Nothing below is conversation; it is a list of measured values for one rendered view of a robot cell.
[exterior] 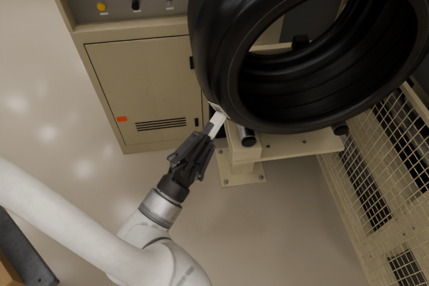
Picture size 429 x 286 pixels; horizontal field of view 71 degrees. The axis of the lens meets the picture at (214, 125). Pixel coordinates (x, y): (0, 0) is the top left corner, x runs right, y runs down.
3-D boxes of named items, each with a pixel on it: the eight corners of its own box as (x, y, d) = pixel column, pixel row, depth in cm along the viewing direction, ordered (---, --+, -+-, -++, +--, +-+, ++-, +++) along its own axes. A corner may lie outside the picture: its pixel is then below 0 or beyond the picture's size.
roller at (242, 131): (235, 57, 107) (233, 67, 110) (222, 58, 106) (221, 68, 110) (258, 138, 86) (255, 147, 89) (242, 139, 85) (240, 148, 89)
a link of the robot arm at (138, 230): (159, 213, 78) (188, 240, 69) (123, 268, 76) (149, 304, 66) (127, 199, 71) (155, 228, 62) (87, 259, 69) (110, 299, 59)
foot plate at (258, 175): (214, 149, 193) (214, 147, 191) (256, 144, 195) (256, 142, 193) (221, 188, 177) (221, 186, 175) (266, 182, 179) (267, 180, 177)
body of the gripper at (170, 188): (148, 182, 71) (170, 150, 73) (170, 194, 78) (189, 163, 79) (166, 198, 66) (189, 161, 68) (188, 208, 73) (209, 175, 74)
